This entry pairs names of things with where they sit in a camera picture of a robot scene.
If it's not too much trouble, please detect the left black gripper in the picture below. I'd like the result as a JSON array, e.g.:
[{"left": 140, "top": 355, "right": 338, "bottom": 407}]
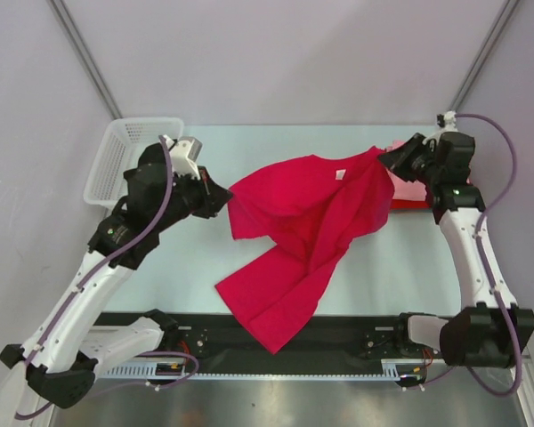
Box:
[{"left": 152, "top": 165, "right": 232, "bottom": 232}]

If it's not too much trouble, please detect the magenta t shirt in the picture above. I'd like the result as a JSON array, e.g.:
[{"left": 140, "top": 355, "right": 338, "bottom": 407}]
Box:
[{"left": 214, "top": 145, "right": 397, "bottom": 356}]

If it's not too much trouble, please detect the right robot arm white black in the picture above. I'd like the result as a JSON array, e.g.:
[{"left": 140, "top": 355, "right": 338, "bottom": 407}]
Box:
[{"left": 379, "top": 131, "right": 534, "bottom": 368}]

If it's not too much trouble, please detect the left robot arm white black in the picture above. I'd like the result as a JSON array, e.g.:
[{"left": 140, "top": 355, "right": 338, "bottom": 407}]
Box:
[{"left": 0, "top": 135, "right": 232, "bottom": 420}]

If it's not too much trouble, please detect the pink folded t shirt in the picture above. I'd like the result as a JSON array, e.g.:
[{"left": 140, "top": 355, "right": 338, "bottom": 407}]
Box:
[{"left": 384, "top": 139, "right": 428, "bottom": 202}]

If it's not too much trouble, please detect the red folded t shirt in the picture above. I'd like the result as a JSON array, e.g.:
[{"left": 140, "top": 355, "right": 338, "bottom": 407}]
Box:
[{"left": 384, "top": 173, "right": 430, "bottom": 211}]

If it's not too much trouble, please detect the white plastic basket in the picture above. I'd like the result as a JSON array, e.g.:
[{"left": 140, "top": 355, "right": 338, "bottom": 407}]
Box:
[{"left": 83, "top": 117, "right": 184, "bottom": 209}]

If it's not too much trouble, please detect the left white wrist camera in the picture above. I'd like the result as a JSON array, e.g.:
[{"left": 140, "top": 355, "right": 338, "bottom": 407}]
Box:
[{"left": 168, "top": 136, "right": 203, "bottom": 180}]

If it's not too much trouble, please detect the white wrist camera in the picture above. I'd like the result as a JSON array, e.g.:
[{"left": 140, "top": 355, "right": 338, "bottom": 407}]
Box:
[
  {"left": 168, "top": 136, "right": 203, "bottom": 180},
  {"left": 428, "top": 110, "right": 457, "bottom": 140}
]

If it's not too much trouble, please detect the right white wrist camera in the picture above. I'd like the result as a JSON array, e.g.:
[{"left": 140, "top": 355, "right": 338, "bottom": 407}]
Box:
[{"left": 428, "top": 110, "right": 457, "bottom": 140}]

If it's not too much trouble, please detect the right corner aluminium post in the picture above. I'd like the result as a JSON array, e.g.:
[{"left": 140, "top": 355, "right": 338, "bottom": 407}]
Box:
[{"left": 449, "top": 0, "right": 523, "bottom": 111}]

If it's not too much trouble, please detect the corner aluminium post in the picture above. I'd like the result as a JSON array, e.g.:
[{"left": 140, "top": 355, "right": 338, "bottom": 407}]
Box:
[
  {"left": 46, "top": 0, "right": 123, "bottom": 120},
  {"left": 449, "top": 0, "right": 523, "bottom": 111}
]

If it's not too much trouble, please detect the aluminium frame rail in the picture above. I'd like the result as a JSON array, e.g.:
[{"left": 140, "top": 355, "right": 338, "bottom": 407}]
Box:
[{"left": 79, "top": 325, "right": 533, "bottom": 361}]

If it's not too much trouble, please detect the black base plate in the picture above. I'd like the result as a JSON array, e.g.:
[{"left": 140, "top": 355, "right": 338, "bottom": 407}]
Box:
[{"left": 95, "top": 310, "right": 446, "bottom": 376}]

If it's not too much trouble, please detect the white slotted cable duct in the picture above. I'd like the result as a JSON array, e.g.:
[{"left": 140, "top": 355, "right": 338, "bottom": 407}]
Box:
[{"left": 101, "top": 360, "right": 425, "bottom": 382}]

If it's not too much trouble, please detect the left corner aluminium post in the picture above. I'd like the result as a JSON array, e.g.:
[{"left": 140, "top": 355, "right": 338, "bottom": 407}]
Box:
[{"left": 46, "top": 0, "right": 123, "bottom": 120}]

